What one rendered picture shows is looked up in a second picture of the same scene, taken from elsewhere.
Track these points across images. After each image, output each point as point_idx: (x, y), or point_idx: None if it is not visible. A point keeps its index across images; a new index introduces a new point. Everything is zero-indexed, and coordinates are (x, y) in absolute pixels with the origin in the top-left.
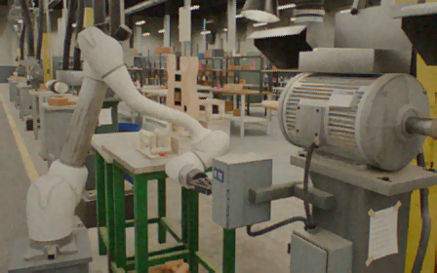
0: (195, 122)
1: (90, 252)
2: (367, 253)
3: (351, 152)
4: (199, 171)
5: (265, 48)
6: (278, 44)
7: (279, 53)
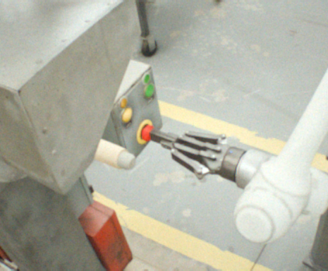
0: (288, 140)
1: None
2: None
3: None
4: (230, 152)
5: (108, 68)
6: (65, 92)
7: (70, 123)
